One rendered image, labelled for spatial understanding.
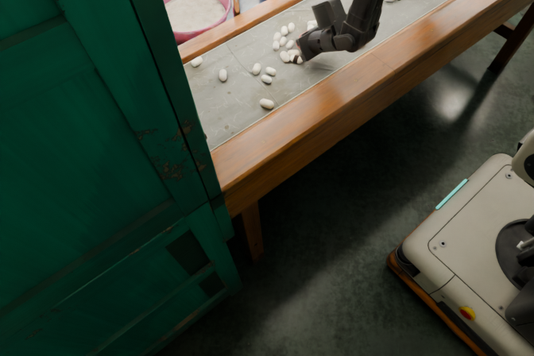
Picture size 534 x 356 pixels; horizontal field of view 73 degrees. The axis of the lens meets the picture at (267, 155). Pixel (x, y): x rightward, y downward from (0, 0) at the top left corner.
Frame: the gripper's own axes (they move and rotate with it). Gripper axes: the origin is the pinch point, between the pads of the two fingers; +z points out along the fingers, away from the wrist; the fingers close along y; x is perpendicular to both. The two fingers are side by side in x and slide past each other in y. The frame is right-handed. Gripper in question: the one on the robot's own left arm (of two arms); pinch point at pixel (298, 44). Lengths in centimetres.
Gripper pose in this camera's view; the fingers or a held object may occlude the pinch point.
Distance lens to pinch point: 111.4
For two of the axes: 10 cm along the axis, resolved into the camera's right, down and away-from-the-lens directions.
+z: -4.6, -2.0, 8.7
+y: -7.9, 5.4, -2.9
